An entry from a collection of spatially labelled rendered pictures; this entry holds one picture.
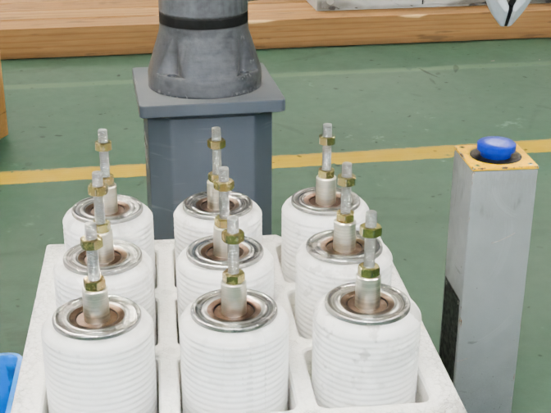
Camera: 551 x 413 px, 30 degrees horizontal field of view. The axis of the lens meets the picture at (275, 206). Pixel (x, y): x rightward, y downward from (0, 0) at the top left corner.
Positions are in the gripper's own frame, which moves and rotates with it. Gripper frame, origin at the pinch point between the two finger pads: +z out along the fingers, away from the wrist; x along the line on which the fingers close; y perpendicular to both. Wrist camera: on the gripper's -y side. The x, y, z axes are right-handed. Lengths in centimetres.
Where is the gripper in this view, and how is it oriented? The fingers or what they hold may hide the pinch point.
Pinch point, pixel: (508, 15)
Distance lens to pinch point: 106.3
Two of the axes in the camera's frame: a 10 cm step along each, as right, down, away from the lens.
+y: -1.1, -3.9, 9.1
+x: -9.9, 0.4, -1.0
